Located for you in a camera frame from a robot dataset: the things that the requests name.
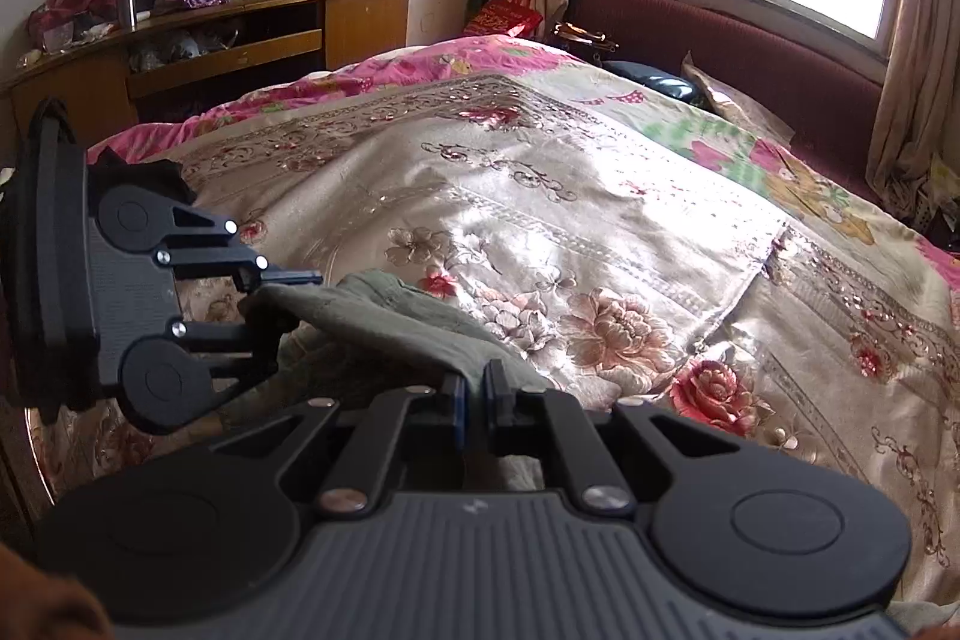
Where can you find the beige floral satin bedspread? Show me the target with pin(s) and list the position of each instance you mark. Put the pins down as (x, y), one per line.
(600, 220)

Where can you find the dark handbag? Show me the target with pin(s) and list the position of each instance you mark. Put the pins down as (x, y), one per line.
(581, 40)

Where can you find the beige satin pillow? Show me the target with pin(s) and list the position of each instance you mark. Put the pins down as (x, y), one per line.
(735, 100)

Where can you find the maroon padded headboard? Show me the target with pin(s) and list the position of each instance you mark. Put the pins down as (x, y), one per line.
(750, 40)

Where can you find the black cloth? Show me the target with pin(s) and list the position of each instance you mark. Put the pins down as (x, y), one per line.
(161, 179)

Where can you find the teal satin pillow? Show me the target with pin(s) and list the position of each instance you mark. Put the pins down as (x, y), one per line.
(652, 78)

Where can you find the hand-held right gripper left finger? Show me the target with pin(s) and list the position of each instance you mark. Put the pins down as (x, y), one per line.
(459, 411)

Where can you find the wooden television cabinet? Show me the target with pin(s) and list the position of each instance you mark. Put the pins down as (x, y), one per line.
(367, 21)

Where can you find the olive green pants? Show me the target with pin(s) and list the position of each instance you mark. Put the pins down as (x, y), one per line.
(390, 317)

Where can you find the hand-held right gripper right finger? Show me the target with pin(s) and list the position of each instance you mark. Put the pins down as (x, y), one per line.
(495, 400)

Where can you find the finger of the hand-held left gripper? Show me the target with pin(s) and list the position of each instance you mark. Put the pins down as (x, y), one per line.
(225, 336)
(296, 277)

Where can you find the red gift bag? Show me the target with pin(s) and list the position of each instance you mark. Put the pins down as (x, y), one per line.
(499, 19)

